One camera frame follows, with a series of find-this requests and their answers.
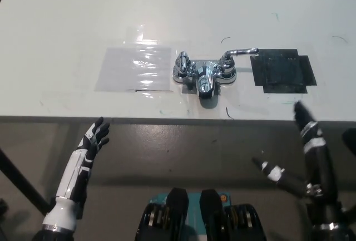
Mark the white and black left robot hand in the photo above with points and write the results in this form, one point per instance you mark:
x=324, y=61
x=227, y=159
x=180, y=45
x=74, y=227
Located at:
x=73, y=174

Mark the black rounded object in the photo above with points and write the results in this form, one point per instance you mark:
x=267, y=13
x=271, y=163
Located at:
x=350, y=140

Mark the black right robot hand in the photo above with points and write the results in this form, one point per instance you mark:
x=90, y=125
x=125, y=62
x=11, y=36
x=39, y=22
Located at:
x=322, y=163

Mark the black diagonal table leg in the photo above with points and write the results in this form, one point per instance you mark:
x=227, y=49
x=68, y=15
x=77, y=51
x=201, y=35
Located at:
x=22, y=178

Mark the chrome faucet body with spout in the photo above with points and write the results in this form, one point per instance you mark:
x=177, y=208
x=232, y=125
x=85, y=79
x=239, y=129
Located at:
x=204, y=81

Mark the black tape patch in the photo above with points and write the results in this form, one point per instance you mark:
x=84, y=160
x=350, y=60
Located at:
x=281, y=71

